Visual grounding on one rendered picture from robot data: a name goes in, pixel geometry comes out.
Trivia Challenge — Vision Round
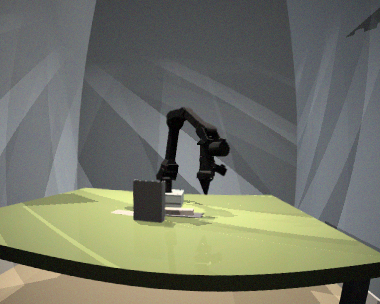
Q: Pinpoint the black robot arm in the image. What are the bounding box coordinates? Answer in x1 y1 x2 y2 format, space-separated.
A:
156 107 230 193

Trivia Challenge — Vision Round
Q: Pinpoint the grey open-top bin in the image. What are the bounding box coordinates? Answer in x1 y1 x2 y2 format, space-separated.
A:
133 179 166 223

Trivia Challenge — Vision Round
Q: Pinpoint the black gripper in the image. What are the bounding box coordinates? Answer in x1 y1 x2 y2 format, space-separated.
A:
197 156 215 195

